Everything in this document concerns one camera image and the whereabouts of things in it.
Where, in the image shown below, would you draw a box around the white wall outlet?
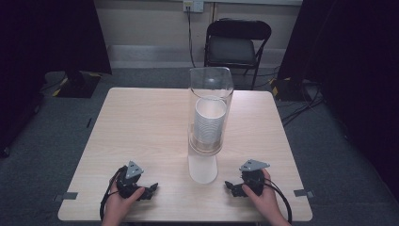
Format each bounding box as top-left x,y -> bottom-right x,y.
183,0 -> 205,14

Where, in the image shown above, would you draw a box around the yellow floor tape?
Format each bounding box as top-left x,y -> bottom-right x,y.
51,72 -> 102,98

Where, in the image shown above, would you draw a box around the clear plastic cup dispenser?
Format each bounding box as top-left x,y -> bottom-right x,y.
186,66 -> 235,158

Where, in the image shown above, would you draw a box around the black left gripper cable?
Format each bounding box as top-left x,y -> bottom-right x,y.
99,167 -> 127,221

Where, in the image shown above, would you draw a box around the black stand base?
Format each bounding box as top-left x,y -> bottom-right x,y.
56,70 -> 102,99
270,77 -> 312,103

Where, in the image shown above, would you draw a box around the person's left hand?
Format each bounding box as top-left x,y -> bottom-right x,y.
103,181 -> 147,222

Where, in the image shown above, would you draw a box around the black curtain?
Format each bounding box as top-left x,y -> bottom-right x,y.
0,0 -> 113,158
277,0 -> 399,202

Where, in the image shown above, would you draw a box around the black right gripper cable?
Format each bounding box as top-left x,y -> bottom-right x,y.
263,177 -> 294,225

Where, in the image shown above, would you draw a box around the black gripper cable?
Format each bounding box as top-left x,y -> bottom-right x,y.
99,167 -> 127,221
263,177 -> 294,225

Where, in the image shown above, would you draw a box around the white paper cup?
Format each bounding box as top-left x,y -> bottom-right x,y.
187,151 -> 219,186

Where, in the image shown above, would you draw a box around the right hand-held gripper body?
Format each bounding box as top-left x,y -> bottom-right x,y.
239,158 -> 271,198

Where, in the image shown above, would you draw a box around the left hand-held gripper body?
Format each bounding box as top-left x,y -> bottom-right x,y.
116,160 -> 149,201

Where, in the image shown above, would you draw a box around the black floor cables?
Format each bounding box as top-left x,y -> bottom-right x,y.
279,80 -> 325,127

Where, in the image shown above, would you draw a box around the stack of white paper cups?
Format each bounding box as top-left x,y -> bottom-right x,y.
192,97 -> 228,149

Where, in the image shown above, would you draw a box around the person's right hand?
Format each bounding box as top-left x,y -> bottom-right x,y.
241,169 -> 284,222

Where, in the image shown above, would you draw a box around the grey tape strip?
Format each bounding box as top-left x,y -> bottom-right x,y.
52,191 -> 79,202
293,188 -> 315,199

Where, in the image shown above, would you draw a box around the black wall power cable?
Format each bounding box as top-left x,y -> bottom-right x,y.
186,6 -> 198,69

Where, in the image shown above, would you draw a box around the black folding chair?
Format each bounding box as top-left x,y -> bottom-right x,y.
203,18 -> 273,91

